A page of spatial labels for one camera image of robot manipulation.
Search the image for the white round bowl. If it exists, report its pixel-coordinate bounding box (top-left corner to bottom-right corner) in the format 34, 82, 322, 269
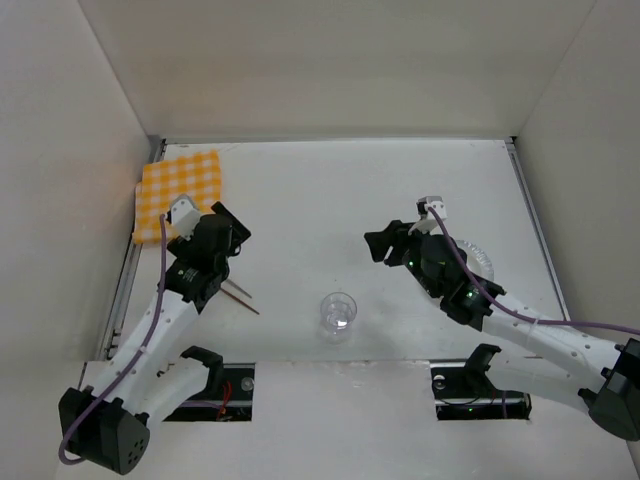
455, 239, 495, 282

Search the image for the yellow white checkered cloth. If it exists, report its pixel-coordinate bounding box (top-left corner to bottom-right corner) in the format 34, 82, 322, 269
132, 150, 222, 244

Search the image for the clear plastic cup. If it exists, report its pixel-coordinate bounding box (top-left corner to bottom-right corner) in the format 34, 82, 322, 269
320, 292, 358, 344

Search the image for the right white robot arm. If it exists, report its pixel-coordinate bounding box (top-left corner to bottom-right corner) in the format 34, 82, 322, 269
364, 220, 639, 442

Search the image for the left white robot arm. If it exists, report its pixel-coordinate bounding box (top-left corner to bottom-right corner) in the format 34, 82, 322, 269
58, 194, 251, 475

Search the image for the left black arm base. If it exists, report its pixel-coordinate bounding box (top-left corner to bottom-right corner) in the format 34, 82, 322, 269
165, 346, 256, 423

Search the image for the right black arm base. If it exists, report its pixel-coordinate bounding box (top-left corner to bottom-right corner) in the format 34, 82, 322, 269
430, 344, 532, 421

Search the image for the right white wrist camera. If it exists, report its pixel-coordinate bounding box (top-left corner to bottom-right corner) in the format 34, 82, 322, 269
412, 196, 448, 234

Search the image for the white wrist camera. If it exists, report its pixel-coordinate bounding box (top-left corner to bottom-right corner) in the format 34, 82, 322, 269
412, 196, 448, 234
167, 194, 202, 240

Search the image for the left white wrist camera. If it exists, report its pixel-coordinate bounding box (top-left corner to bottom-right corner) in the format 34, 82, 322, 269
167, 194, 202, 240

